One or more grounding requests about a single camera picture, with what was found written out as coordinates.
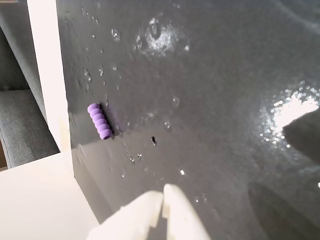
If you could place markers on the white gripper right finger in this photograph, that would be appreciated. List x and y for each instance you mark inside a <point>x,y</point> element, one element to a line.
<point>182,217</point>

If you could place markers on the dark grey glossy mat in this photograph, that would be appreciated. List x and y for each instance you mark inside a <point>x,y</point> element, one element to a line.
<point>200,100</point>

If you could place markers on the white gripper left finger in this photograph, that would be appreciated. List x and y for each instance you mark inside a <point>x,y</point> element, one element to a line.
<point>135,215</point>

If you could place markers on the grey fabric sofa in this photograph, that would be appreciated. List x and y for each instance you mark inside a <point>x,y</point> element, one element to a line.
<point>22,120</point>

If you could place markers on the purple ribbed foam pen grip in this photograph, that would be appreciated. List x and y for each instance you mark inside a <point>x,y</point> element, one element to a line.
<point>100,122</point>

